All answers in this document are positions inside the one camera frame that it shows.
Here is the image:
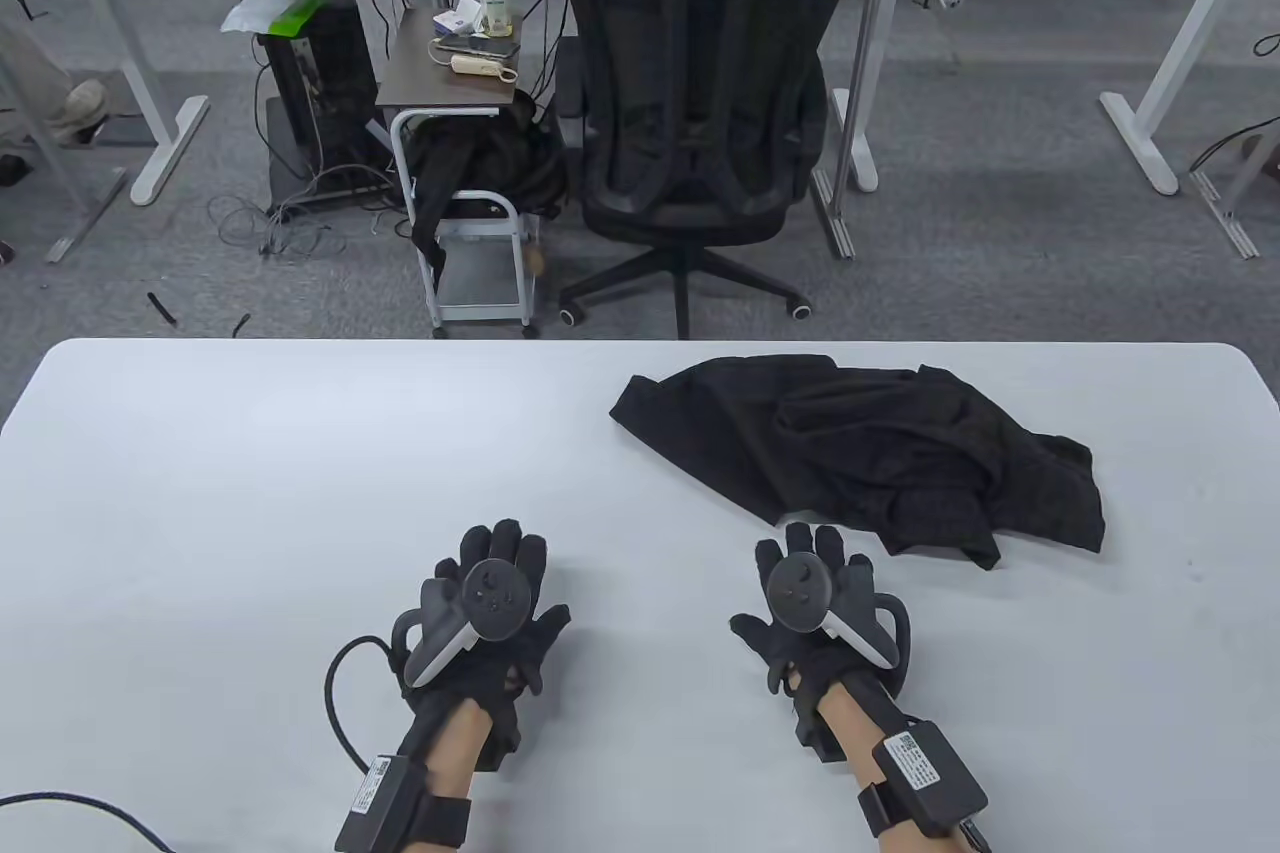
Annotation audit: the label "black trousers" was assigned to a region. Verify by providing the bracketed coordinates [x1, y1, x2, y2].
[610, 353, 1106, 572]

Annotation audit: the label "black phone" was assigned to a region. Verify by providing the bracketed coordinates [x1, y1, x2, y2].
[437, 33, 523, 59]

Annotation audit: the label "black garment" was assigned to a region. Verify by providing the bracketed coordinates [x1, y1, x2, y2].
[405, 88, 571, 289]

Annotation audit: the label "person's right hand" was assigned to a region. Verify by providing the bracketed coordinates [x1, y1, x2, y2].
[730, 523, 906, 764]

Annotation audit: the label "brown side table white frame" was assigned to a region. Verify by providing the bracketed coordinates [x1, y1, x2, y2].
[375, 5, 546, 339]

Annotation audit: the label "person's left hand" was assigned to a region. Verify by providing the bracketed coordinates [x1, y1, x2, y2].
[400, 518, 571, 774]

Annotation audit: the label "black mesh office chair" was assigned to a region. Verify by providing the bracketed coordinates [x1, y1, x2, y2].
[555, 0, 851, 341]

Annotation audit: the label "black computer tower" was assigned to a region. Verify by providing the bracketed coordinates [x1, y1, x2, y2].
[255, 0, 396, 214]

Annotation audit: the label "grey white hand controller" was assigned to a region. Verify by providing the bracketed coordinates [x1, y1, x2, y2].
[392, 558, 531, 691]
[765, 553, 913, 696]

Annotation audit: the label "white green plastic bag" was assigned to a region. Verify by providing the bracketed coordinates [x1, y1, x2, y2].
[220, 0, 336, 39]

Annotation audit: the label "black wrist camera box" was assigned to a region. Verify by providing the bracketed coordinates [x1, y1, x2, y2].
[335, 753, 473, 853]
[857, 721, 991, 840]

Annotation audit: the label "tangle of floor cables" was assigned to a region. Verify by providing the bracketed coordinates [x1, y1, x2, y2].
[208, 163, 401, 259]

